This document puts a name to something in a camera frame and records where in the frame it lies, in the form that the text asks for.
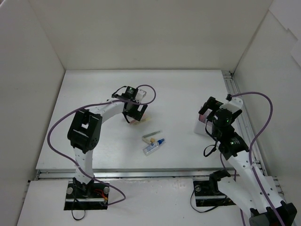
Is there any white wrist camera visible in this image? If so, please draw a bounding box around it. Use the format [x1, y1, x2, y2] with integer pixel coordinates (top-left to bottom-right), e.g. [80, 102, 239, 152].
[135, 89, 147, 103]
[225, 94, 244, 113]

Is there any yellow highlighter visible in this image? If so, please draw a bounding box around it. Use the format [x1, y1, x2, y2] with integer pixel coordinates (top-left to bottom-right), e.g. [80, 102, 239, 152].
[140, 117, 151, 124]

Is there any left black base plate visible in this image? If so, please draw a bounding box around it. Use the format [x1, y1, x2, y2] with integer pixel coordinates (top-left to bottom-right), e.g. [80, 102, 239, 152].
[64, 182, 110, 210]

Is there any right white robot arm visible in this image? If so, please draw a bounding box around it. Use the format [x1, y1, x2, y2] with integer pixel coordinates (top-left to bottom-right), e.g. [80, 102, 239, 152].
[198, 95, 297, 226]

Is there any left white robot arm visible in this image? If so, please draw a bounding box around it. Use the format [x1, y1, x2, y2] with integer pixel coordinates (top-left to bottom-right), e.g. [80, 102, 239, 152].
[67, 86, 148, 198]

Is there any green highlighter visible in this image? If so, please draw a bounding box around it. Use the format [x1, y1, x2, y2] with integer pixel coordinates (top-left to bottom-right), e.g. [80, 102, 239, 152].
[142, 130, 162, 138]

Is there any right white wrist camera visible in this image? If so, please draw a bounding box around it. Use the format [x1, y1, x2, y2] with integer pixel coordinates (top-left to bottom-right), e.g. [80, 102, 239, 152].
[225, 94, 244, 113]

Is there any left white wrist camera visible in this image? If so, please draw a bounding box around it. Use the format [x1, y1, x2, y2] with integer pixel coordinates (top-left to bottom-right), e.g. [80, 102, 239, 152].
[135, 89, 147, 103]

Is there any front aluminium rail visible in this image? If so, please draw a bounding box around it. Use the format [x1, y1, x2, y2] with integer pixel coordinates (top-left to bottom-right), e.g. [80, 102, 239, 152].
[34, 167, 223, 180]

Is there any purple pink highlighter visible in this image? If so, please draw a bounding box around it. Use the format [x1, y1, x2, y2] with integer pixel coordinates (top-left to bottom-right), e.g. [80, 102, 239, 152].
[198, 110, 211, 123]

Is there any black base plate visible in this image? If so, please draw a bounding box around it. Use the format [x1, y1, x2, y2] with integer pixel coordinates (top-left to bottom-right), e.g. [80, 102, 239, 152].
[64, 182, 110, 210]
[192, 180, 235, 208]

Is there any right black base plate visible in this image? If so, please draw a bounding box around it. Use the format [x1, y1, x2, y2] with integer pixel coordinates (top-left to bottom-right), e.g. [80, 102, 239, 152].
[192, 180, 235, 208]

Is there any clear blue spray bottle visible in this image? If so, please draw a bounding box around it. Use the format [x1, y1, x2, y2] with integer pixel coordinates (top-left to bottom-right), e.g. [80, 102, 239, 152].
[143, 138, 165, 156]

